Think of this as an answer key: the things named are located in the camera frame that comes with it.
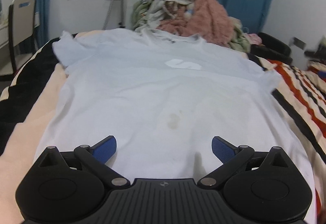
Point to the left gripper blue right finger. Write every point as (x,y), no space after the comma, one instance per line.
(234,159)

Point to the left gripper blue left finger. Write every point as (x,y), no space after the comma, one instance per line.
(94,159)

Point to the white t-shirt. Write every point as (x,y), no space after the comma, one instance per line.
(158,101)

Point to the striped fleece blanket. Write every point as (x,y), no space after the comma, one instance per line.
(300,91)

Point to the black armchair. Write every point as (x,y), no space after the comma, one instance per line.
(272,49)

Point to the pink small garment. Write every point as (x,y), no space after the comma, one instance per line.
(253,39)

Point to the pink fluffy blanket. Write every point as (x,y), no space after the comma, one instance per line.
(208,18)

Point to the beige black chair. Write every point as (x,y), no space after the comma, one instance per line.
(21,17)

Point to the black wall socket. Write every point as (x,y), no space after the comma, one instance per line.
(299,43)

